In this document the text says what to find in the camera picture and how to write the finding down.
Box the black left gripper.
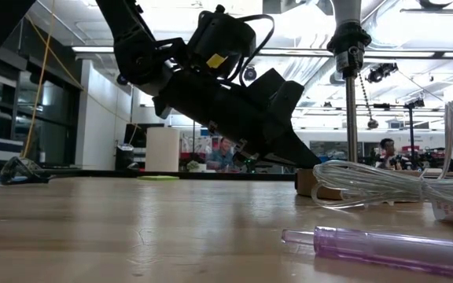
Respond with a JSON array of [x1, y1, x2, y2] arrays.
[[152, 68, 322, 170]]

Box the wooden base metal pole lamp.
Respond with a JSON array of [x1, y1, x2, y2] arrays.
[[295, 21, 453, 202]]

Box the clear lamp power cord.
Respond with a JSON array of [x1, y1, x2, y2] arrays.
[[311, 100, 453, 217]]

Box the person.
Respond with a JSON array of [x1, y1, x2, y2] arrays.
[[375, 137, 403, 171], [206, 136, 236, 172]]

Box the white cylinder container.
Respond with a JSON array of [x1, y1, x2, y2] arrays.
[[144, 126, 181, 173]]

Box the long ceiling light strip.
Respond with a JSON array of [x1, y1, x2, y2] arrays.
[[72, 46, 453, 60]]

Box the green sticky note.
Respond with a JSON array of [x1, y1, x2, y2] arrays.
[[136, 175, 181, 182]]

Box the black monitor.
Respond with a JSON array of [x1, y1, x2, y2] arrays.
[[123, 123, 165, 149]]

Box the clear purple pen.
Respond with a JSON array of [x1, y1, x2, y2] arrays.
[[280, 226, 453, 281]]

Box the black bin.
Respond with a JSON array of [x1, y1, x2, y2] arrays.
[[115, 142, 137, 171]]

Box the black eyeglasses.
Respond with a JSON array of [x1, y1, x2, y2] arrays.
[[0, 156, 53, 186]]

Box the black left camera cable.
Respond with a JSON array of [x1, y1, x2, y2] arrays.
[[235, 13, 276, 88]]

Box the black ceiling camera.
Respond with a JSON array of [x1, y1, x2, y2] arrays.
[[365, 61, 400, 85]]

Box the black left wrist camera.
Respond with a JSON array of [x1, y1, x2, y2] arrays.
[[186, 4, 257, 79]]

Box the black background station frame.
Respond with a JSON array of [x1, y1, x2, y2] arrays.
[[358, 101, 426, 171]]

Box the yellow cable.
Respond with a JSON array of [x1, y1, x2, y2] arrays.
[[17, 0, 142, 160]]

